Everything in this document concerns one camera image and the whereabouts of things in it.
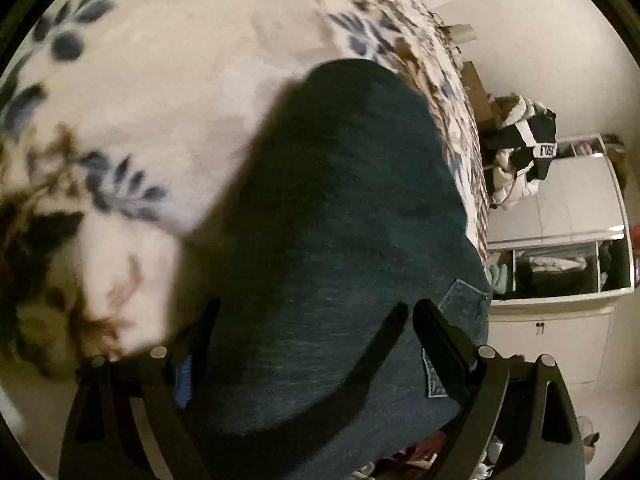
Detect black and white jacket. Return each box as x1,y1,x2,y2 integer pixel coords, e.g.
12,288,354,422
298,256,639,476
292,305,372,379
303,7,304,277
480,93,558,210

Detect white storage cabinet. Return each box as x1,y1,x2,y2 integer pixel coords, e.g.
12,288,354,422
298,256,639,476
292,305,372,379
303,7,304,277
487,134,636,386

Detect floral white bed blanket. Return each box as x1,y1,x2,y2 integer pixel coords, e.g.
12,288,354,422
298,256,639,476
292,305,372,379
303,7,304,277
1,0,488,379

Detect dark blue denim pants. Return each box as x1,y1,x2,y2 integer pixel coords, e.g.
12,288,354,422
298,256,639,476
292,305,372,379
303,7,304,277
186,58,491,479

